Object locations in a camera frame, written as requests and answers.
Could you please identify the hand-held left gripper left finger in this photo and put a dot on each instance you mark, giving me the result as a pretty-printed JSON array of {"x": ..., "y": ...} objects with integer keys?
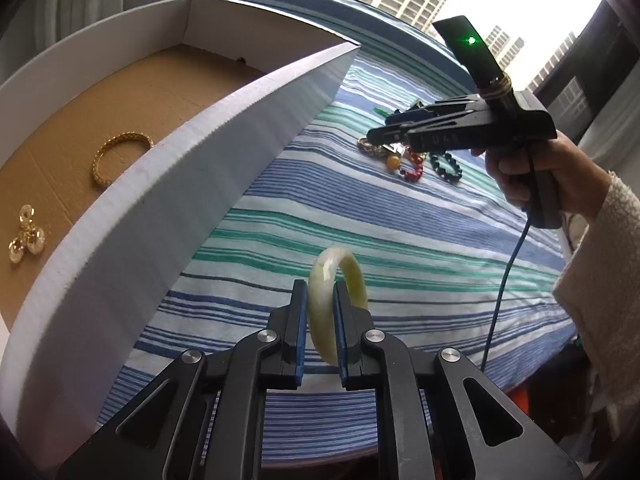
[{"x": 299, "y": 330}]

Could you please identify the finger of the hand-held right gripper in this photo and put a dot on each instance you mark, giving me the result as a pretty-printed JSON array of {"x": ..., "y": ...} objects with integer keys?
[
  {"x": 430, "y": 112},
  {"x": 400, "y": 136}
]

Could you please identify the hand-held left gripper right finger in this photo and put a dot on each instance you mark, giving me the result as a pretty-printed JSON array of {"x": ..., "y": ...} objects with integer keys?
[{"x": 341, "y": 330}]

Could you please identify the orange bead pendant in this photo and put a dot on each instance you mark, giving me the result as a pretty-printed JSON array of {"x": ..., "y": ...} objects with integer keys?
[{"x": 393, "y": 162}]

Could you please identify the pale green jade bangle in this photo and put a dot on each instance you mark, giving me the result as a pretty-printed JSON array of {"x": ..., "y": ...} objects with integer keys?
[{"x": 320, "y": 310}]

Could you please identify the person's right forearm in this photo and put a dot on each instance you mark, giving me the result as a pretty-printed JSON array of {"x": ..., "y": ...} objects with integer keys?
[{"x": 610, "y": 270}]

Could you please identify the person's right hand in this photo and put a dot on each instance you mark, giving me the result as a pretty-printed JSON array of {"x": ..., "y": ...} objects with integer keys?
[{"x": 570, "y": 175}]

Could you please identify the striped bed sheet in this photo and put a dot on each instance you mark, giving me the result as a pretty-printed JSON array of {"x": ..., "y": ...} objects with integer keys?
[{"x": 400, "y": 260}]

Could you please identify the gold disc earrings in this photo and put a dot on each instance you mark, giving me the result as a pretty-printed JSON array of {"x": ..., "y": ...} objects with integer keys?
[{"x": 34, "y": 238}]

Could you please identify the dark window frame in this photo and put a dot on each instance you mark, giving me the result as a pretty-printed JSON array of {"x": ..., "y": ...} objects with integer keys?
[{"x": 595, "y": 60}]

